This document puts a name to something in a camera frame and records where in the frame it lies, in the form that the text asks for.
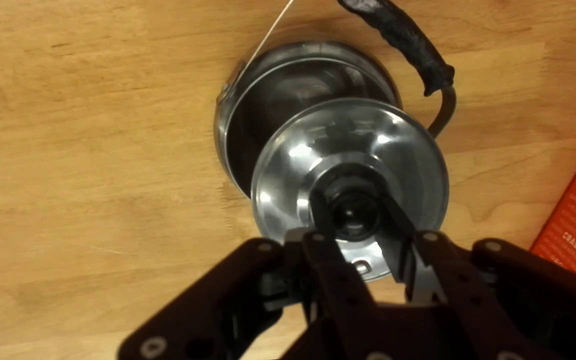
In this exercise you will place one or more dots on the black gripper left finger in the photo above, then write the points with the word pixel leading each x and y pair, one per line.
pixel 328 281

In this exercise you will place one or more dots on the silver kettle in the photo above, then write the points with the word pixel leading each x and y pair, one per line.
pixel 280 92

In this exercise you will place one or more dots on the silver kettle lid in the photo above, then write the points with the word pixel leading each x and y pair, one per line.
pixel 368 142

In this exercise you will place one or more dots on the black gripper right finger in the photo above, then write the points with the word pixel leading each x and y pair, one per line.
pixel 500 287

